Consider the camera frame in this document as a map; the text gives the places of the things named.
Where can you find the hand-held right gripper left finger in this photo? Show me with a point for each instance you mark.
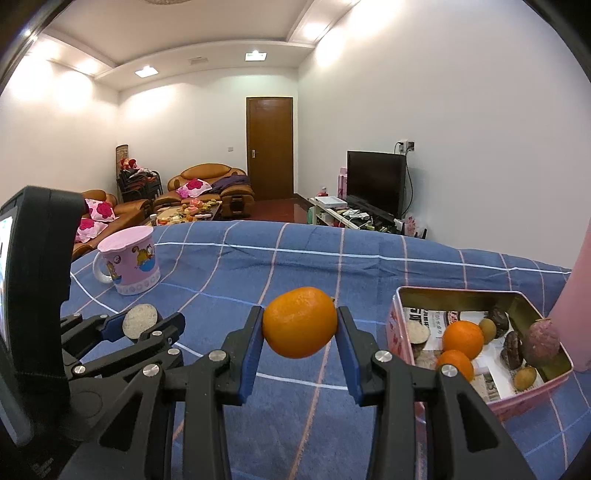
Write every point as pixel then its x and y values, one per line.
pixel 249 364

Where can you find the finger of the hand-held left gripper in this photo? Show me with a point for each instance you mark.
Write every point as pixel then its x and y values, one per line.
pixel 113 326
pixel 161 338

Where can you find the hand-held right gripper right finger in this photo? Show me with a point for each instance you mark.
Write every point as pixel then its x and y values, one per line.
pixel 347 364

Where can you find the orange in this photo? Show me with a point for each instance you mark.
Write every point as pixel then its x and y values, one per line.
pixel 457 362
pixel 300 322
pixel 463 339

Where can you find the pink tin box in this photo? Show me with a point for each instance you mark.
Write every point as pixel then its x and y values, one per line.
pixel 531 392

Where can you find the pink cartoon mug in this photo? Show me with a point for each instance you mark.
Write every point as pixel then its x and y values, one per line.
pixel 136 272

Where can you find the pink floral pillow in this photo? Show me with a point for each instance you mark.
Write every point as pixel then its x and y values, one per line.
pixel 91 230
pixel 194 188
pixel 100 210

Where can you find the pink mug lid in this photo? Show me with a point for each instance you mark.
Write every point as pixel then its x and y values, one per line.
pixel 124 240

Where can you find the blue plaid blanket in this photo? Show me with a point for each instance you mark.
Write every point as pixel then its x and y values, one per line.
pixel 323 258

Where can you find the brown leather sofa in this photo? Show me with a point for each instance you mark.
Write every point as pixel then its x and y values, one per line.
pixel 129 212

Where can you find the coffee table with food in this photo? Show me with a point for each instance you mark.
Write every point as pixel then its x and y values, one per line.
pixel 189 213

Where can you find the stack of dark chairs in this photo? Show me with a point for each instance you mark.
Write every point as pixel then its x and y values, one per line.
pixel 138 187

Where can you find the rolled patterned mat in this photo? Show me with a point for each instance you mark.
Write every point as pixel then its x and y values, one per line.
pixel 122 159

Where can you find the small brown kiwi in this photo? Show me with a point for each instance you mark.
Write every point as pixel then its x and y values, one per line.
pixel 525 378
pixel 488 330

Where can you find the white television stand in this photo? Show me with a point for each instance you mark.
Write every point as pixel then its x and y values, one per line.
pixel 332 214

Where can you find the printed paper lining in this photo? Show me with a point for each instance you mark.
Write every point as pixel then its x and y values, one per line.
pixel 501 383

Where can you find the brown leather armchair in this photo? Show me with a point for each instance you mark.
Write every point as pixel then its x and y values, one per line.
pixel 231 198

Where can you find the flat white box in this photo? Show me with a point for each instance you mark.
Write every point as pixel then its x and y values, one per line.
pixel 330 201

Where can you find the purple cloth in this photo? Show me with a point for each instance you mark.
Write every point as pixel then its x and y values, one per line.
pixel 231 182

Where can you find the tall pink box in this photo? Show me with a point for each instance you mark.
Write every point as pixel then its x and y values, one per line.
pixel 343 182

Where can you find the black television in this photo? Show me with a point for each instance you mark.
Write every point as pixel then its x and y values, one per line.
pixel 375 182

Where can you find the brown wooden door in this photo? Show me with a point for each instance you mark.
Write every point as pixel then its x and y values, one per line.
pixel 270 147

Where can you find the square ceiling light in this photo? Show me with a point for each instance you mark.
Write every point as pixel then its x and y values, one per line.
pixel 256 55
pixel 146 71

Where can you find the ceiling air vent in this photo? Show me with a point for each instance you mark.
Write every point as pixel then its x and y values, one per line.
pixel 199 60

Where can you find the wall power socket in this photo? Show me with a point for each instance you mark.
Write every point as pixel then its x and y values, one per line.
pixel 405 146

